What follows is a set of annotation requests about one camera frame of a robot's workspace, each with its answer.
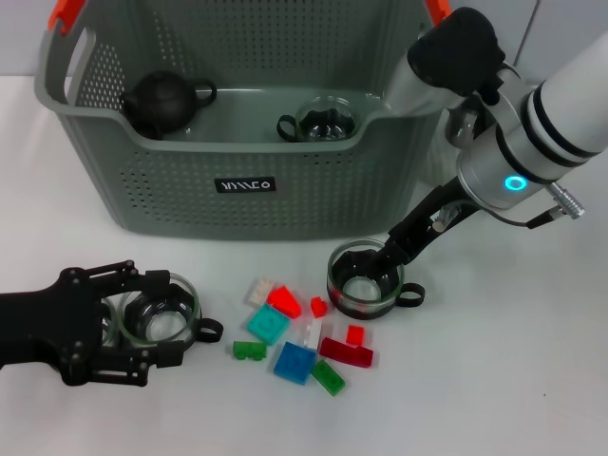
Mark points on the tiny red stud block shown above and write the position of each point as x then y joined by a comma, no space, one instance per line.
318,308

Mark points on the glass jar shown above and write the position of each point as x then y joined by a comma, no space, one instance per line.
366,294

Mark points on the dark red long block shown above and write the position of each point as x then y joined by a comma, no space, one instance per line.
339,352

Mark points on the grey perforated plastic storage basket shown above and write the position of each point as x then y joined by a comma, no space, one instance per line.
247,209

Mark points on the teal square block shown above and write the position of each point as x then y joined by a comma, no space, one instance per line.
267,324

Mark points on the white small block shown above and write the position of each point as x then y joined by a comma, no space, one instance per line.
313,332

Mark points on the red small square block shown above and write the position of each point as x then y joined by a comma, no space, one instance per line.
355,335

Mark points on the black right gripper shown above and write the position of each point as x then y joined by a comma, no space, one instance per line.
427,223

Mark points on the green car shaped block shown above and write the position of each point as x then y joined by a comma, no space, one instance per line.
247,351

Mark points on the glass teapot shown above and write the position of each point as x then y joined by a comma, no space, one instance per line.
159,323
323,123

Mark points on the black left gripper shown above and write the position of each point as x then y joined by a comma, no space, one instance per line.
47,328

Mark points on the orange red sloped block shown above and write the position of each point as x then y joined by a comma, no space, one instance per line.
284,301

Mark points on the translucent white pink block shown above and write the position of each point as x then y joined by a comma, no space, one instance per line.
259,290

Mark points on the blue square block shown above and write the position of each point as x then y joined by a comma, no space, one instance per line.
294,363

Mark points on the green rectangular block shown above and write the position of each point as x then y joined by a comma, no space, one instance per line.
328,377

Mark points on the black ceramic teapot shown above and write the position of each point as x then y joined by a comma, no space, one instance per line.
161,102

